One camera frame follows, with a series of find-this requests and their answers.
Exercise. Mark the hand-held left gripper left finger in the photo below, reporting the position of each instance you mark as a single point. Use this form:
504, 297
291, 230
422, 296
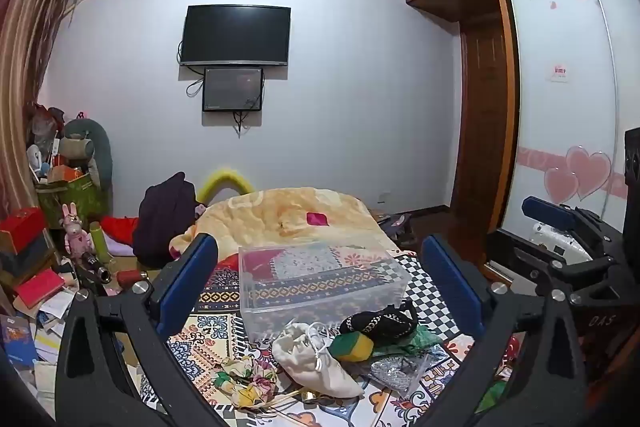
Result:
192, 277

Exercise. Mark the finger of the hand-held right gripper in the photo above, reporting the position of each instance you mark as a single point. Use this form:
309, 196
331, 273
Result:
547, 212
520, 257

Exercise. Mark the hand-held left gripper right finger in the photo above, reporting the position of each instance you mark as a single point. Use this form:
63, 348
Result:
450, 277

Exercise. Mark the green ruffled cloth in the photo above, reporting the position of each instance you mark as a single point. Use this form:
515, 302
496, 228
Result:
422, 339

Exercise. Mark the silver glitter pouch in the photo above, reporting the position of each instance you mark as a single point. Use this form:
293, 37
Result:
397, 372

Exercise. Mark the floral fabric scrunchie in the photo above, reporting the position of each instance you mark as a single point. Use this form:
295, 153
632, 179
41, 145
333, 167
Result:
250, 379

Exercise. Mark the yellow and green sponge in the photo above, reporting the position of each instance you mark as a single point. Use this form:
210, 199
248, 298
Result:
350, 347

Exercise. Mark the clear plastic storage box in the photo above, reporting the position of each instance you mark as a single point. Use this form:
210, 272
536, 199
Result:
320, 307

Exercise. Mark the red bedding fabric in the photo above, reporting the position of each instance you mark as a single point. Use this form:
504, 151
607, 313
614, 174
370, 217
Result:
230, 264

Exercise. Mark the red cylinder can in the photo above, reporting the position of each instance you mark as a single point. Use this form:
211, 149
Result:
130, 279

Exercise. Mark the dark purple backpack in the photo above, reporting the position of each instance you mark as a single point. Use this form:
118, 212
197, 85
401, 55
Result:
162, 222

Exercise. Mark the patterned bed sheet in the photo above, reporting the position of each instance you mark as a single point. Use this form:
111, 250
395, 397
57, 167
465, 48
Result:
215, 337

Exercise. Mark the dark purple stool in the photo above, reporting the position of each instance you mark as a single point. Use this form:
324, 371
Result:
397, 229

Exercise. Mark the red cloth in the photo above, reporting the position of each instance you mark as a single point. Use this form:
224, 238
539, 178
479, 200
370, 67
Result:
122, 229

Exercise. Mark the white sliding wardrobe door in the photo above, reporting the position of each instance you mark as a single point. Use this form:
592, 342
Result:
565, 122

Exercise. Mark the black telescope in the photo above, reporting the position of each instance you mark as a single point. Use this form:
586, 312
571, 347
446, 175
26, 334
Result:
95, 268

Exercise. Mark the green bottle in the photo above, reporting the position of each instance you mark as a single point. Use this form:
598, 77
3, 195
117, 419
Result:
97, 242

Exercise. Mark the yellow foam tube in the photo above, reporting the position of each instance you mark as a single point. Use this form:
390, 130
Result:
227, 179

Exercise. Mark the yellow fleece blanket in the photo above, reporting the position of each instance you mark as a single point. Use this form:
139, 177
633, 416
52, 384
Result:
280, 217

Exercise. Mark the brown wooden door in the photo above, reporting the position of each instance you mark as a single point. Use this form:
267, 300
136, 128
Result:
482, 122

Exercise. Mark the pink rabbit toy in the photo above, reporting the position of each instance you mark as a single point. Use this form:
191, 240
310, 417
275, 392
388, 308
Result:
75, 234

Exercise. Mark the red and white door label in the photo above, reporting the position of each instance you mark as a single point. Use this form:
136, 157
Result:
559, 72

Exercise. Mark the green storage bin with toys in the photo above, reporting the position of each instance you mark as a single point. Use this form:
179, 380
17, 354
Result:
75, 199

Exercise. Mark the red book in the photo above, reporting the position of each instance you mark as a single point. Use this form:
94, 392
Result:
39, 289

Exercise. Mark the pile of papers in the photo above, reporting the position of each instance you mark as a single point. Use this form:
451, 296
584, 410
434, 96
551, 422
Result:
45, 332

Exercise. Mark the grey green plush toy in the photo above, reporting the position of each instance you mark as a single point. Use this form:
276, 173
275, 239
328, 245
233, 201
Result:
80, 147

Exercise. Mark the red box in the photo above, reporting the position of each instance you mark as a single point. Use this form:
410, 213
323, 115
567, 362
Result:
22, 227

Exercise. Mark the striped brown curtain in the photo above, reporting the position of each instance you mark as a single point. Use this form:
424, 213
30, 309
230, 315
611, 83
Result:
20, 72

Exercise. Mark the small black wall monitor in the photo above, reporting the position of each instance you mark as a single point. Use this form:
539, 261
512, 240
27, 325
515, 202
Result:
232, 89

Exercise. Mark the black wall television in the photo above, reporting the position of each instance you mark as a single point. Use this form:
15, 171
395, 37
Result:
235, 36

